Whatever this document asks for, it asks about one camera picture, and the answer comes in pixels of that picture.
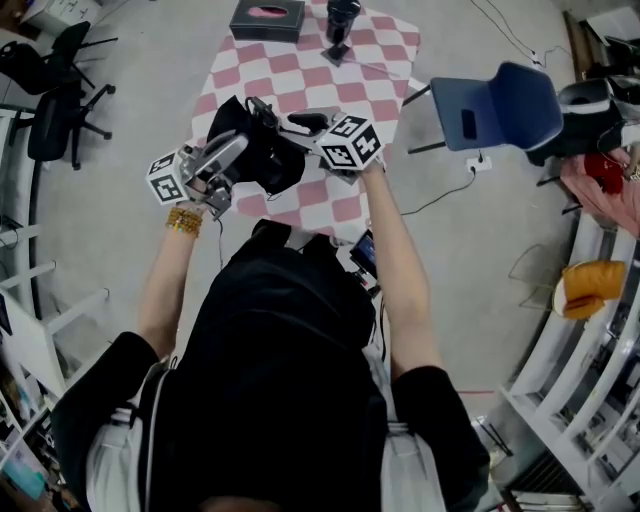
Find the grey metal radiator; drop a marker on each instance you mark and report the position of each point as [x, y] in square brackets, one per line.
[540, 475]

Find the red round object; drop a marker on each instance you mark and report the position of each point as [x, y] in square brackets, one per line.
[605, 172]

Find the white power strip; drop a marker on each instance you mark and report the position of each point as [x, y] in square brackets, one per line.
[479, 164]

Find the black tissue box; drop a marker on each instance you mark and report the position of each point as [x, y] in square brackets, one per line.
[265, 25]

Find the person's right forearm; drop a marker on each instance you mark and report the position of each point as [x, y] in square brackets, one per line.
[400, 280]

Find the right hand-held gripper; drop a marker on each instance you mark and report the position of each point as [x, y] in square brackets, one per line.
[350, 145]

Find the person's left forearm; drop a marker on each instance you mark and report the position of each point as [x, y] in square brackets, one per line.
[167, 285]

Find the pink cloth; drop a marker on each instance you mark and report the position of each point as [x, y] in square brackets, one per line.
[600, 200]

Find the person's left hand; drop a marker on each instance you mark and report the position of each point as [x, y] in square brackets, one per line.
[196, 186]

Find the black phone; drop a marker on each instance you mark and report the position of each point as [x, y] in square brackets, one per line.
[469, 124]

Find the black cloth bag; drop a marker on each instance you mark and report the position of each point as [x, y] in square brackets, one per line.
[260, 150]

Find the white shelving rack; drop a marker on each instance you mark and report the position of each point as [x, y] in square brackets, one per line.
[550, 375]

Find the black tablet blue screen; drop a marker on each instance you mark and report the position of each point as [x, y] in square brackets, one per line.
[365, 250]

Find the pink white checkered tablecloth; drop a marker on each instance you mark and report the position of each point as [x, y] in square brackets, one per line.
[300, 80]

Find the white desk with drawers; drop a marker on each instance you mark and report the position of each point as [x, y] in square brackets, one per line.
[60, 12]

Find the thin pink rod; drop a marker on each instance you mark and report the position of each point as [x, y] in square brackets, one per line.
[377, 67]

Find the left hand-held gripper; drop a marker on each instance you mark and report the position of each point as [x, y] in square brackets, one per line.
[172, 182]

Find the white shelf unit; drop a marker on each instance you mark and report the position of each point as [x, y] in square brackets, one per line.
[30, 320]

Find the white round backpack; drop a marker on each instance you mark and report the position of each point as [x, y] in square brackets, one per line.
[585, 95]

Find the person's black clothing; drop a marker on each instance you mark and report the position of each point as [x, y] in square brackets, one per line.
[280, 375]

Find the blue chair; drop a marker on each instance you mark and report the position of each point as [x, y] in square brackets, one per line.
[520, 105]

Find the small black stand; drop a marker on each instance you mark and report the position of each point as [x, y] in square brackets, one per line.
[336, 52]

